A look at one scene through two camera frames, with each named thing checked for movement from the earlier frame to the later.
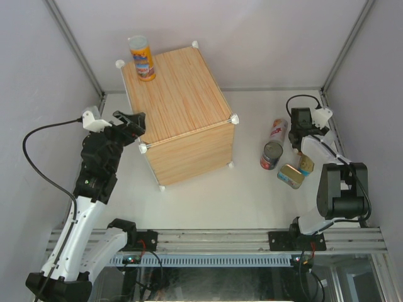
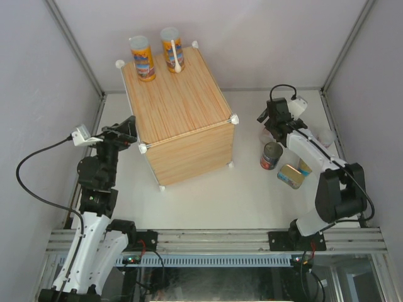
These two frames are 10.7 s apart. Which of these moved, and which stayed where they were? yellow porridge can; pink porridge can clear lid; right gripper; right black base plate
Moved: right gripper
Stayed: yellow porridge can; pink porridge can clear lid; right black base plate
